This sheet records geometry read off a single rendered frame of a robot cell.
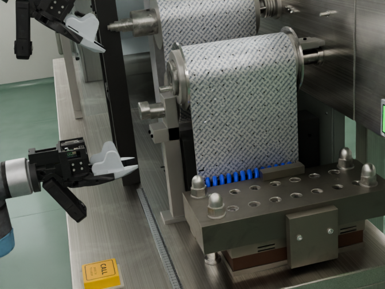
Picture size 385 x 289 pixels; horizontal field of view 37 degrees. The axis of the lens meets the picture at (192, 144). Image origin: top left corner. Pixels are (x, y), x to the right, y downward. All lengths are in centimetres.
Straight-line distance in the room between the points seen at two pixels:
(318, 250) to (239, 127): 30
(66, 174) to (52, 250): 204
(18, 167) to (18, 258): 205
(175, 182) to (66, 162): 29
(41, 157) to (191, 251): 37
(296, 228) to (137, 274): 34
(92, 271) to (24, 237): 222
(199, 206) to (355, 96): 39
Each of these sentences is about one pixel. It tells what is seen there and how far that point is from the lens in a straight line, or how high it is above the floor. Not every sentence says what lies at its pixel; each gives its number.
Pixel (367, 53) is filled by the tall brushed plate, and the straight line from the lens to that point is 114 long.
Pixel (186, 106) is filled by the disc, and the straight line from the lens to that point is 120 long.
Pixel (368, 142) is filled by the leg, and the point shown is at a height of 98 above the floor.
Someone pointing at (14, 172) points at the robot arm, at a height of 113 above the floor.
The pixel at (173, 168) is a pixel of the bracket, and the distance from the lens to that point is 131.
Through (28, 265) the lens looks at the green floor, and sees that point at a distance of 311.
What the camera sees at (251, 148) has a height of 108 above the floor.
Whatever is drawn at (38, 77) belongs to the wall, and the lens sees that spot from 683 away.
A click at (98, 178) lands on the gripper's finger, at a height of 110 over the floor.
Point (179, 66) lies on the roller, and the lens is 117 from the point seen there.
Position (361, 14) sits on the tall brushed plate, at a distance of 115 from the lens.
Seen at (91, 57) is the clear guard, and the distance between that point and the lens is 218.
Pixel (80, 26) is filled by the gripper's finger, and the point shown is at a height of 139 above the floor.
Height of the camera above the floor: 155
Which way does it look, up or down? 21 degrees down
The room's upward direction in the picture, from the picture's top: 6 degrees counter-clockwise
